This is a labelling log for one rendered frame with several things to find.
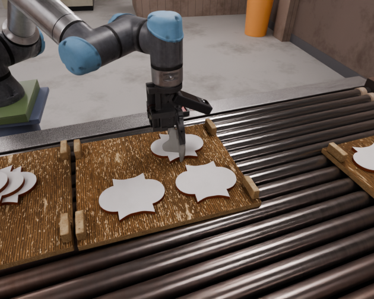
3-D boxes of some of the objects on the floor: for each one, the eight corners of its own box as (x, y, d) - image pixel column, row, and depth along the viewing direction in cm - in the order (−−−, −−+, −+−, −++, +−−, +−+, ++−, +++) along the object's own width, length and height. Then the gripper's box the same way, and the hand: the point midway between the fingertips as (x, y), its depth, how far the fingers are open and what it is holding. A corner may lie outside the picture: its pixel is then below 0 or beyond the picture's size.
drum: (272, 37, 461) (281, -11, 420) (248, 38, 453) (254, -10, 412) (261, 29, 493) (269, -16, 451) (238, 30, 485) (243, -16, 443)
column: (32, 218, 179) (-31, 87, 125) (97, 207, 186) (63, 79, 133) (19, 276, 150) (-70, 139, 96) (96, 261, 157) (53, 125, 104)
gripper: (140, 69, 77) (146, 133, 89) (155, 102, 63) (159, 172, 75) (171, 66, 79) (173, 129, 91) (193, 97, 65) (192, 166, 77)
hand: (177, 146), depth 84 cm, fingers open, 13 cm apart
